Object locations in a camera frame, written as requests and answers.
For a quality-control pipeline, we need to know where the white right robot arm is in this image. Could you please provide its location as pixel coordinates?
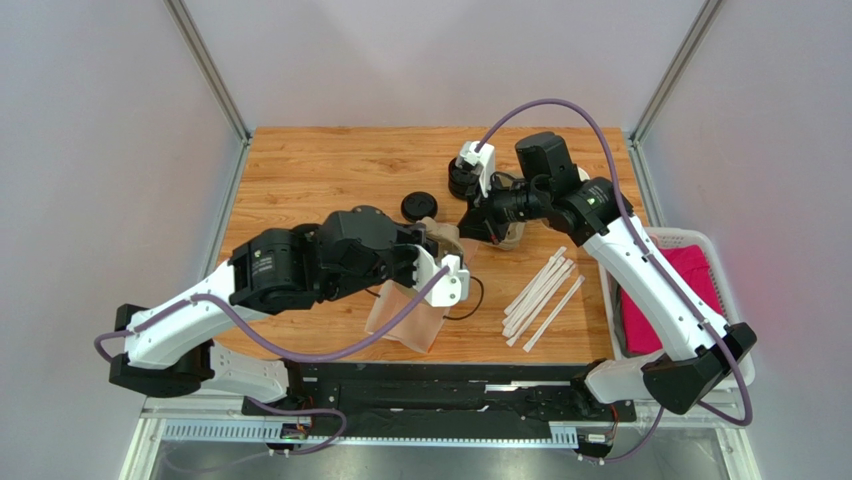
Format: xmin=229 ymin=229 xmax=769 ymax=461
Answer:
xmin=455 ymin=131 xmax=757 ymax=415

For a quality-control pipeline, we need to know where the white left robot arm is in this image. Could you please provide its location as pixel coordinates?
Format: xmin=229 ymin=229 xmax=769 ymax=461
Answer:
xmin=109 ymin=206 xmax=463 ymax=403

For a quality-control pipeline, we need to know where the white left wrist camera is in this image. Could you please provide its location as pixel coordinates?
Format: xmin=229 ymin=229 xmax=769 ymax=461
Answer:
xmin=417 ymin=249 xmax=471 ymax=308

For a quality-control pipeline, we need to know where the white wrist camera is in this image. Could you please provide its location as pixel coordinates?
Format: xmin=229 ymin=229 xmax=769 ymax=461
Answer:
xmin=417 ymin=249 xmax=471 ymax=308
xmin=455 ymin=141 xmax=496 ymax=198

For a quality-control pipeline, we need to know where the white wrapped straw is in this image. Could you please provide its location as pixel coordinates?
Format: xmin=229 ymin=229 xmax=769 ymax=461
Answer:
xmin=522 ymin=275 xmax=586 ymax=353
xmin=503 ymin=246 xmax=567 ymax=316
xmin=503 ymin=264 xmax=576 ymax=346
xmin=502 ymin=257 xmax=575 ymax=337

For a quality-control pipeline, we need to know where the white plastic basket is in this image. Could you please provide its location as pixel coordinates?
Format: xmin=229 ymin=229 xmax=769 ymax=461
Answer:
xmin=595 ymin=227 xmax=761 ymax=398

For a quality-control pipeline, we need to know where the pink folded cloth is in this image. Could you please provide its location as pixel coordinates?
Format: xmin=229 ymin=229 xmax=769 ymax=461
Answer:
xmin=614 ymin=245 xmax=723 ymax=357

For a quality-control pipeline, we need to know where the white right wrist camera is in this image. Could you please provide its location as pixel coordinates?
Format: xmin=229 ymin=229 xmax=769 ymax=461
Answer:
xmin=455 ymin=141 xmax=496 ymax=198

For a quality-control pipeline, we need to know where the orange paper bag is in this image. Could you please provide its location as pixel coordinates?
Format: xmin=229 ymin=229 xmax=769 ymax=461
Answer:
xmin=364 ymin=217 xmax=478 ymax=353

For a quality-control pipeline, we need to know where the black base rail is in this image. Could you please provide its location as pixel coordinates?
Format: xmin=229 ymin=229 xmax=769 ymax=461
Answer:
xmin=272 ymin=362 xmax=637 ymax=440

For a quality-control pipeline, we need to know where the stack of black lids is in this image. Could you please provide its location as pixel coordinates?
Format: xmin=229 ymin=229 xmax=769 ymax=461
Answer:
xmin=447 ymin=157 xmax=480 ymax=200

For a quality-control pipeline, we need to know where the black cup lid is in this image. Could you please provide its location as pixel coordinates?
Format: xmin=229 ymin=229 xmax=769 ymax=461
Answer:
xmin=400 ymin=191 xmax=439 ymax=222

